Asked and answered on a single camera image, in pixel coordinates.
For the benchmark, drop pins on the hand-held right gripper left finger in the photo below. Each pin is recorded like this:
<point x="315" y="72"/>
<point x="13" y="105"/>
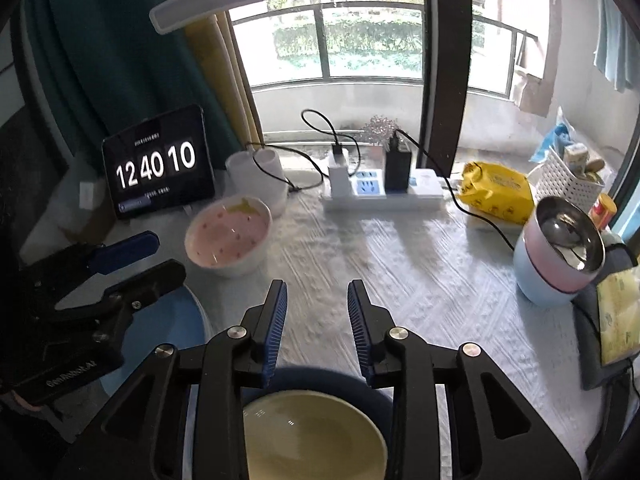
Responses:
<point x="277" y="330"/>

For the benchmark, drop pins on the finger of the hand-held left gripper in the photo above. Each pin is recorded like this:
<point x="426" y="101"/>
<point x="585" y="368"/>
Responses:
<point x="150" y="282"/>
<point x="125" y="252"/>

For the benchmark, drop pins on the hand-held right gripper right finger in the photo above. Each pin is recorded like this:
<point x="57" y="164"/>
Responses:
<point x="360" y="330"/>

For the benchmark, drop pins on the blue plate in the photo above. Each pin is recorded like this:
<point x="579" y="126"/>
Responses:
<point x="175" y="325"/>

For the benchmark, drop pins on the blue bowl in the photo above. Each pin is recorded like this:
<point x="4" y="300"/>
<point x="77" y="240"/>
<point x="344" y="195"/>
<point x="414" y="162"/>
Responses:
<point x="330" y="377"/>

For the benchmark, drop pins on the pink bowl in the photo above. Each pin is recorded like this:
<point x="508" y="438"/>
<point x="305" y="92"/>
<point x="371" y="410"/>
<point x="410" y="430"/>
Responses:
<point x="230" y="235"/>

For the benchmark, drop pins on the yellow bowl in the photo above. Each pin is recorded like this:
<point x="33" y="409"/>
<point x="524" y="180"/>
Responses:
<point x="310" y="440"/>

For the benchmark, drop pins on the cardboard box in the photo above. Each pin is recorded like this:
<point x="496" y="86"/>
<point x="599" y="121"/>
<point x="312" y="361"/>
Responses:
<point x="85" y="225"/>

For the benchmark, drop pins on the tablet with clock display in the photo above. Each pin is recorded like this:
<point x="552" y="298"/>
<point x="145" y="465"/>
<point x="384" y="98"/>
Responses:
<point x="155" y="165"/>

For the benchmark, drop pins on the white power strip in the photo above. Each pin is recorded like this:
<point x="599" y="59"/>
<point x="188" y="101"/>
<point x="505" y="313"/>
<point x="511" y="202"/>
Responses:
<point x="370" y="185"/>

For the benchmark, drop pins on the white cylindrical lamp base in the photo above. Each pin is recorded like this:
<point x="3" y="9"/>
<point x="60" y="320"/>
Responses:
<point x="245" y="170"/>

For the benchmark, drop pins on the white charger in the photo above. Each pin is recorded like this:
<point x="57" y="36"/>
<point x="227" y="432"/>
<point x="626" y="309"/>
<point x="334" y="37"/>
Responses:
<point x="338" y="175"/>

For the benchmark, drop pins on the black charger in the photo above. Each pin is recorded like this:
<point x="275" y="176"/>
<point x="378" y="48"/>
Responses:
<point x="397" y="170"/>

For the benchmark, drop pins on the teal curtain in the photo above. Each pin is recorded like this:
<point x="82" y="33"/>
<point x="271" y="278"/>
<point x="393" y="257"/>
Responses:
<point x="125" y="70"/>

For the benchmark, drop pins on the yellow curtain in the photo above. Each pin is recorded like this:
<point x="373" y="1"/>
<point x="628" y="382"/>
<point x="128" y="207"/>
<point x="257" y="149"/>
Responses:
<point x="220" y="85"/>

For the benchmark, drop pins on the steel bowl with pastel shell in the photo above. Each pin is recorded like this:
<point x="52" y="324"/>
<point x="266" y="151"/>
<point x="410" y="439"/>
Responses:
<point x="545" y="270"/>

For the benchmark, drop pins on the yellow wipes packet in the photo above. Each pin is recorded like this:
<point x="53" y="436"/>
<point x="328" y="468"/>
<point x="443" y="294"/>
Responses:
<point x="495" y="190"/>

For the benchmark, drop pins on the silver decorative plant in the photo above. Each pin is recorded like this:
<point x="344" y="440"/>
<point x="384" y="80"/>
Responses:
<point x="380" y="130"/>

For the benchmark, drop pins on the metal spoon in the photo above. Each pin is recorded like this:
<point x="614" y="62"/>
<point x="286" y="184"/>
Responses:
<point x="560" y="232"/>

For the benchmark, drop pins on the grey pouch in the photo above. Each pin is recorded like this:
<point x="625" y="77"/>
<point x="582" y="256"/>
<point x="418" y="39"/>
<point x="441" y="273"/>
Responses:
<point x="590" y="350"/>

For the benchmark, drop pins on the white plastic basket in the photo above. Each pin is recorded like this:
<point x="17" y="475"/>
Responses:
<point x="560" y="180"/>

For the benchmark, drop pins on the yellow flat packet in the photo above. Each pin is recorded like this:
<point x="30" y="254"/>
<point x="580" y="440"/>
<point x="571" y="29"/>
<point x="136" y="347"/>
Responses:
<point x="620" y="315"/>

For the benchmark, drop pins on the orange lidded jar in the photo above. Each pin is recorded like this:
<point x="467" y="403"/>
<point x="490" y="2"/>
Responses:
<point x="602" y="212"/>

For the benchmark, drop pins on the blue plastic bag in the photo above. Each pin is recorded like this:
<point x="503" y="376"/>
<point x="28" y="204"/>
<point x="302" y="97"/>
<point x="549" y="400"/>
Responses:
<point x="555" y="140"/>

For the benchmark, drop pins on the cream carton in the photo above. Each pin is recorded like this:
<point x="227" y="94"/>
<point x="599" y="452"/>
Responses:
<point x="576" y="157"/>

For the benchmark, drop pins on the beige hanging cloth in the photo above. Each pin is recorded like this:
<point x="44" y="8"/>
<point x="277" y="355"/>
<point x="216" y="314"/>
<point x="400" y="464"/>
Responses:
<point x="537" y="85"/>

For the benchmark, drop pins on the metal balcony railing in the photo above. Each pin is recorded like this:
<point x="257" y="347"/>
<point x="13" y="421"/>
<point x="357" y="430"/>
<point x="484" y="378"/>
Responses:
<point x="375" y="6"/>

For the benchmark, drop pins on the blue hanging towel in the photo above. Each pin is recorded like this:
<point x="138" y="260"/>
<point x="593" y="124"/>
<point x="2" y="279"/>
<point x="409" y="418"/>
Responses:
<point x="620" y="50"/>

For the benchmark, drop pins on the dark window frame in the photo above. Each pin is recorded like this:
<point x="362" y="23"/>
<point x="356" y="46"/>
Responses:
<point x="445" y="60"/>

